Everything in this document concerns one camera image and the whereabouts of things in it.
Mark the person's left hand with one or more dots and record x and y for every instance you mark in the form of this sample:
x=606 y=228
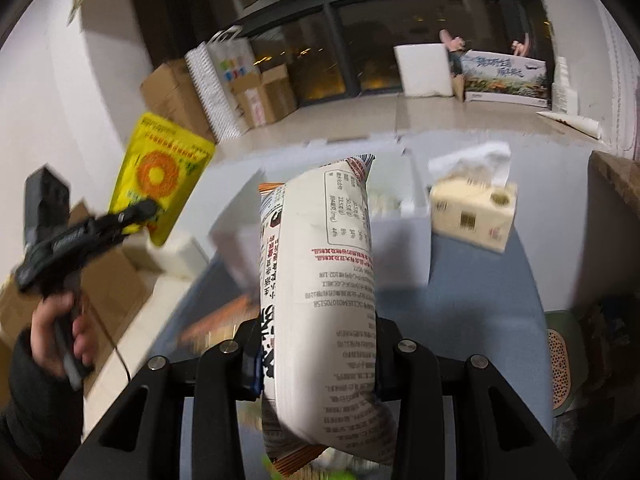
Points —
x=45 y=335

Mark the long landscape printed box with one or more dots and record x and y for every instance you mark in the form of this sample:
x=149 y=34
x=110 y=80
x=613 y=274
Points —
x=500 y=77

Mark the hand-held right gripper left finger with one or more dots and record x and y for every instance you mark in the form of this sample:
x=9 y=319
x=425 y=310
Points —
x=247 y=360

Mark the small open cardboard box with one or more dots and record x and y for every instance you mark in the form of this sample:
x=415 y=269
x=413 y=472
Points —
x=270 y=95

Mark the brown stone counter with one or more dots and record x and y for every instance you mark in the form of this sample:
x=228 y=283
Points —
x=615 y=175

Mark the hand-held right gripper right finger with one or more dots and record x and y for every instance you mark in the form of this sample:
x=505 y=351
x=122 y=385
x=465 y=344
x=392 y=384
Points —
x=385 y=360

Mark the pink figurine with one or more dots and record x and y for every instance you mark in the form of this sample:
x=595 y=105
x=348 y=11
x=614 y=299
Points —
x=451 y=42
x=521 y=46

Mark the yellow snack packet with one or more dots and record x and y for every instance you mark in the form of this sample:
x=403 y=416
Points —
x=155 y=170

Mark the dotted white paper bag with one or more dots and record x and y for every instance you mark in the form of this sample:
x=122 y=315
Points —
x=210 y=85

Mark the white spray bottle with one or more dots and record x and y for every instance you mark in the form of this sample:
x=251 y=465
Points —
x=565 y=90

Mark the white foam box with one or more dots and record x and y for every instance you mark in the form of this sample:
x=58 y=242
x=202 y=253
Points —
x=422 y=70

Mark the flat brown cardboard box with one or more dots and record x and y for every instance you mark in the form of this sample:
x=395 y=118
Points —
x=115 y=285

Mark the cream tissue pack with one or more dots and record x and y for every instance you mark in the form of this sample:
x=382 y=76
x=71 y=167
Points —
x=470 y=210

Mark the white rolled paper cone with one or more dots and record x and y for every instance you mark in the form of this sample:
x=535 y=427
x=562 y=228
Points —
x=575 y=122

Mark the white foam block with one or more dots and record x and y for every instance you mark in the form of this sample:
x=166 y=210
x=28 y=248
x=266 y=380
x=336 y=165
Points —
x=180 y=257

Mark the green stool with perforated cushion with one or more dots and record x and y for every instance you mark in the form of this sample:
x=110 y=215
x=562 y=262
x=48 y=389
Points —
x=560 y=360

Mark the white cardboard box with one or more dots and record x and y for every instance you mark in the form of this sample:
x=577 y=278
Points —
x=400 y=245

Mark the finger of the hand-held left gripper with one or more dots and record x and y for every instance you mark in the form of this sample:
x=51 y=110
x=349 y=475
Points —
x=125 y=220

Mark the white printed snack bag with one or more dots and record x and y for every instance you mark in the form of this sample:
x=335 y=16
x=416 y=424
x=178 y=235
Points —
x=325 y=285

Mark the large brown cardboard box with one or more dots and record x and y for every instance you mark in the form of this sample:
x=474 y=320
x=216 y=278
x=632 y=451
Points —
x=170 y=95

